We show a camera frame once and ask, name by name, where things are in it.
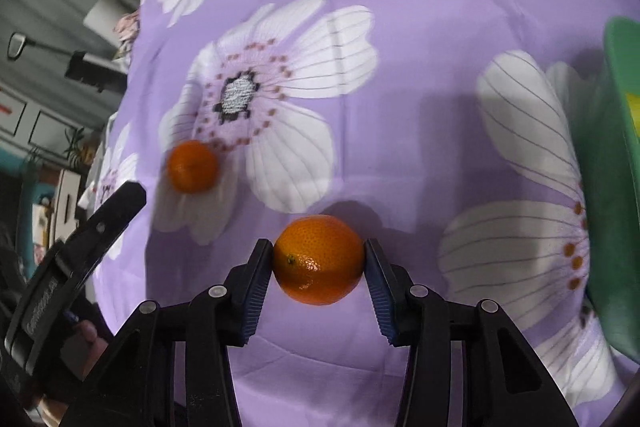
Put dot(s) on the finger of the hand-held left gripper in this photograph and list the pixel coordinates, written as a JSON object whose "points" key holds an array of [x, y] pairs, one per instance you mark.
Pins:
{"points": [[120, 207]]}

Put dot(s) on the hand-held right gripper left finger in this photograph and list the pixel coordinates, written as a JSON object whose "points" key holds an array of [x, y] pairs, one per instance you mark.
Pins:
{"points": [[257, 292]]}

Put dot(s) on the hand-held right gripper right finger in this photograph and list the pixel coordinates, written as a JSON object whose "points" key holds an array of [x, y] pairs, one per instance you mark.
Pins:
{"points": [[380, 297]]}

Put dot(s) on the orange mandarin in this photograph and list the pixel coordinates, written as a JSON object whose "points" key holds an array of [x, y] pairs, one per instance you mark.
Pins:
{"points": [[192, 167], [320, 262]]}

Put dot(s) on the green plastic bowl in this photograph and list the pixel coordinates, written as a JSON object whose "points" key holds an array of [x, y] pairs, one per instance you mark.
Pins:
{"points": [[605, 207]]}

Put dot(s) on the black mirror on arm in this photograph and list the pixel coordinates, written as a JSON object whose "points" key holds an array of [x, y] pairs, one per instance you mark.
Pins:
{"points": [[15, 46]]}

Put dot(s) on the person's left hand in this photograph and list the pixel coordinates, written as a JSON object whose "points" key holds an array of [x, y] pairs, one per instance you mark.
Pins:
{"points": [[92, 338]]}

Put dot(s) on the potted green plant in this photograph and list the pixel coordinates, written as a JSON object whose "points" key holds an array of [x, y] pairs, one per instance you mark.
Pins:
{"points": [[82, 149]]}

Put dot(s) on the white cabinet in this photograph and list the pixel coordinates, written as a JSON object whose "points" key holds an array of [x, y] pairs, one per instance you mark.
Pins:
{"points": [[45, 122]]}

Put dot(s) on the black device on stand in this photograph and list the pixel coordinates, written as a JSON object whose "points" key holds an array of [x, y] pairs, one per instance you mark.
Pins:
{"points": [[95, 69]]}

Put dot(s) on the purple floral bedsheet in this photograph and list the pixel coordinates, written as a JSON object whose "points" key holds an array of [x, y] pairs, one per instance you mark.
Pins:
{"points": [[400, 132]]}

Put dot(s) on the pink floral cloth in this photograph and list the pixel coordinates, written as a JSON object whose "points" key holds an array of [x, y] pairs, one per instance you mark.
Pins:
{"points": [[127, 34]]}

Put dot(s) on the white cylinder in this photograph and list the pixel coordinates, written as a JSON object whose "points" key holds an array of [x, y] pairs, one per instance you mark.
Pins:
{"points": [[102, 14]]}

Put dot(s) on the yellow fruit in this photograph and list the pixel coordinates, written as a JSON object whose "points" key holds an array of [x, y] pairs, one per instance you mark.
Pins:
{"points": [[632, 112]]}

